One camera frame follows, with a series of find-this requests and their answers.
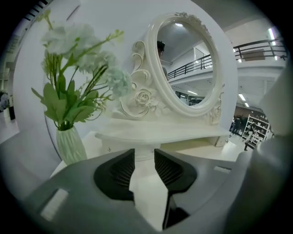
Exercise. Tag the white storage rack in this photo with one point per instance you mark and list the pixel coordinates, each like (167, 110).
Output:
(256, 128)

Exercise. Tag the white artificial flower bouquet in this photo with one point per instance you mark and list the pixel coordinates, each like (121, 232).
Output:
(68, 41)

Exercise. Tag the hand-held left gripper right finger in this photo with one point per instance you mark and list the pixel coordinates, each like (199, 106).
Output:
(206, 189)

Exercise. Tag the pale green ribbed vase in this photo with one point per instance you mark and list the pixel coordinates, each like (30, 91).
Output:
(71, 146)

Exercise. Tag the white ornate dressing table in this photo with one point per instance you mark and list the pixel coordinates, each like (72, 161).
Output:
(146, 134)

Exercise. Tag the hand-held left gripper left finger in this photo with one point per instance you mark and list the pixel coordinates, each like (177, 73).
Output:
(87, 201)

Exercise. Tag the oval mirror cream frame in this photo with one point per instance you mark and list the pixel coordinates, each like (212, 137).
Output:
(164, 100)

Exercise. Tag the pale blue flower bunch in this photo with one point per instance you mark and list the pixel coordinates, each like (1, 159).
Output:
(4, 101)

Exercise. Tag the black square pot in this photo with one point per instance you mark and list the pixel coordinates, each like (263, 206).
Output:
(11, 113)

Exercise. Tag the black balcony railing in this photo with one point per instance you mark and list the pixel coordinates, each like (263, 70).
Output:
(258, 43)

